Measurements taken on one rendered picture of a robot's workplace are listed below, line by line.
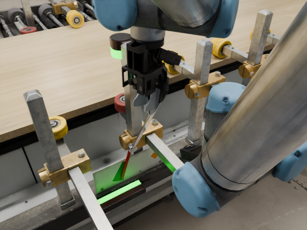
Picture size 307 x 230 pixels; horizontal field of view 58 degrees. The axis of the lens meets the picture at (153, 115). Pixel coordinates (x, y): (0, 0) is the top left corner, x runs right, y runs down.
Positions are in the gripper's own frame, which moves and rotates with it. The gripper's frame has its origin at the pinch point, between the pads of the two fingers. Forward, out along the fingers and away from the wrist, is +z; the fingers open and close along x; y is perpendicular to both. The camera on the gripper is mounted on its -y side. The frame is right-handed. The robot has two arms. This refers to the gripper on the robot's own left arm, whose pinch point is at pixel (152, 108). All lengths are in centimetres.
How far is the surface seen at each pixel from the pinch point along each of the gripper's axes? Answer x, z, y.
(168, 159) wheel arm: 6.3, 14.4, 0.2
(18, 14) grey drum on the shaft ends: -149, 15, -49
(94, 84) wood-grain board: -34.8, 10.0, -10.8
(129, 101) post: -7.5, 0.4, 0.5
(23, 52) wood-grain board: -80, 10, -10
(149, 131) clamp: -4.4, 13.3, -5.0
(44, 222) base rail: -16.3, 31.5, 28.9
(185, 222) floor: -2, 99, -37
